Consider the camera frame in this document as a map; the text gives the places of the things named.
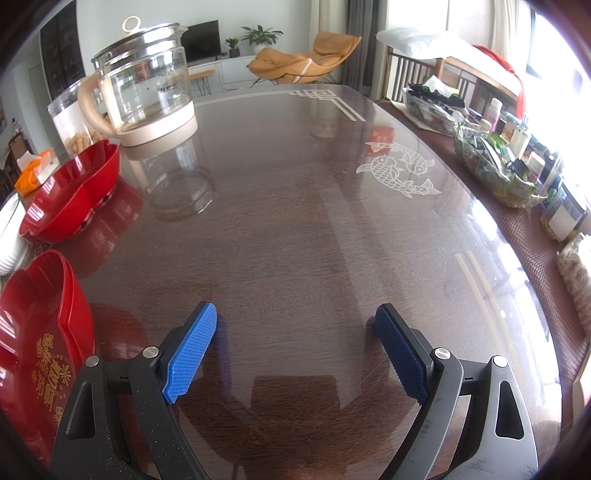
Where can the clear plastic snack jar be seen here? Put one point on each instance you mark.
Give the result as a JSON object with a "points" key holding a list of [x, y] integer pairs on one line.
{"points": [[69, 120]]}

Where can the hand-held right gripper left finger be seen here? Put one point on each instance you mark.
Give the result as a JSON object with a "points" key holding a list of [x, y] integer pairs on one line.
{"points": [[191, 355]]}

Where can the patterned packet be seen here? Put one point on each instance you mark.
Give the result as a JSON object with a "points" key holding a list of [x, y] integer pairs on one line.
{"points": [[577, 277]]}

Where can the basket of assorted items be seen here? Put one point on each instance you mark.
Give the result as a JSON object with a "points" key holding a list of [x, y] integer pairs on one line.
{"points": [[503, 157]]}

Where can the red cloth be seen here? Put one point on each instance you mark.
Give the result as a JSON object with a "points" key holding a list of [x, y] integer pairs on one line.
{"points": [[498, 64]]}

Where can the black flat television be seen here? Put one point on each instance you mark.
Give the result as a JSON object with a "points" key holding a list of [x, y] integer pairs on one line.
{"points": [[201, 41]]}

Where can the orange tissue pack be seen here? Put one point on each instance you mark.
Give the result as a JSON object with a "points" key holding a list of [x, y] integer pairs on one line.
{"points": [[34, 175]]}

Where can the orange lounge chair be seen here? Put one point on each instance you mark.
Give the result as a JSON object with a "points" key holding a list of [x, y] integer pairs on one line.
{"points": [[295, 60]]}

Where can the large red flower plate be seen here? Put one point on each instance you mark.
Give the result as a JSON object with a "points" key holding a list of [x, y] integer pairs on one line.
{"points": [[85, 323]]}

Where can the grey curtain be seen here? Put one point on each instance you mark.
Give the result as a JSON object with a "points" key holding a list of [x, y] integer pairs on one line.
{"points": [[364, 46]]}

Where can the medium red flower plate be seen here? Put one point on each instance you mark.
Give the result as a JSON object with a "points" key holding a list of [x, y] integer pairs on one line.
{"points": [[69, 198]]}

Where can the white pillow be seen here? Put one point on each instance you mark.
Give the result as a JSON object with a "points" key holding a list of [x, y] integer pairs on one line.
{"points": [[411, 41]]}

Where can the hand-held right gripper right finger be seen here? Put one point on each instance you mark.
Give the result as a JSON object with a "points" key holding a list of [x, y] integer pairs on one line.
{"points": [[401, 355]]}

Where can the white ribbed bowl black rim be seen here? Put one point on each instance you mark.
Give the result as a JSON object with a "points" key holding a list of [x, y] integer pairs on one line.
{"points": [[9, 251]]}

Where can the brown woven sideboard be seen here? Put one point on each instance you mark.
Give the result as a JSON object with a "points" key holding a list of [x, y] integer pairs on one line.
{"points": [[531, 249]]}

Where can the wooden stool hairpin legs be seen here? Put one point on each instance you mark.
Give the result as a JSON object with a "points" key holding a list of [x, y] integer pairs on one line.
{"points": [[203, 74]]}

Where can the large green potted plant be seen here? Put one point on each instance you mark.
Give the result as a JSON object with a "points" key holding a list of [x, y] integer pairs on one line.
{"points": [[261, 39]]}

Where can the small green potted plant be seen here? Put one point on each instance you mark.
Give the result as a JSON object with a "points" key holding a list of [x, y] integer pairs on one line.
{"points": [[233, 46]]}

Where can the dark glass display cabinet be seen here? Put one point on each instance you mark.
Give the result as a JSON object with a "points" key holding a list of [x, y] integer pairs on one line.
{"points": [[62, 41]]}

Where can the white television cabinet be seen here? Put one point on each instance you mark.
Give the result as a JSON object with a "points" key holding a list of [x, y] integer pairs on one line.
{"points": [[231, 69]]}

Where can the small red flower plate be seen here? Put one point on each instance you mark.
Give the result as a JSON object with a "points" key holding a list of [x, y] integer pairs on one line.
{"points": [[37, 360]]}

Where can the dark wooden bench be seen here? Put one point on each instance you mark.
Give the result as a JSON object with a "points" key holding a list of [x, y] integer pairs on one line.
{"points": [[461, 74]]}

